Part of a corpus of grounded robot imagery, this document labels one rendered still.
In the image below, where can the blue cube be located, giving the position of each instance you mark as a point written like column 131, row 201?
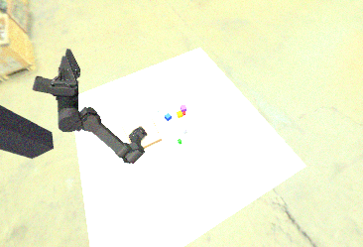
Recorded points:
column 168, row 116

